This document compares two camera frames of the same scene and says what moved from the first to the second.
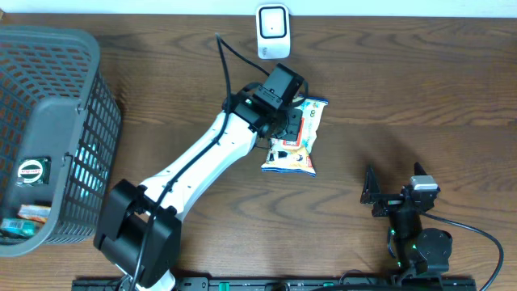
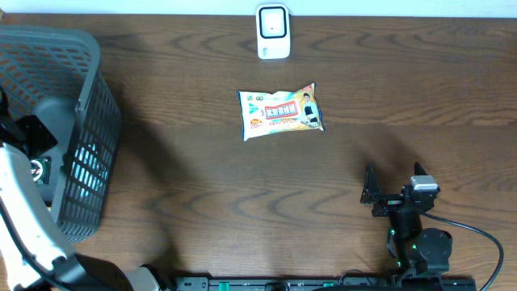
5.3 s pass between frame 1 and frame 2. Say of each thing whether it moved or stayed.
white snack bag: moved
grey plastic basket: stayed
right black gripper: stayed
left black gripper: moved
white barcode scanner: stayed
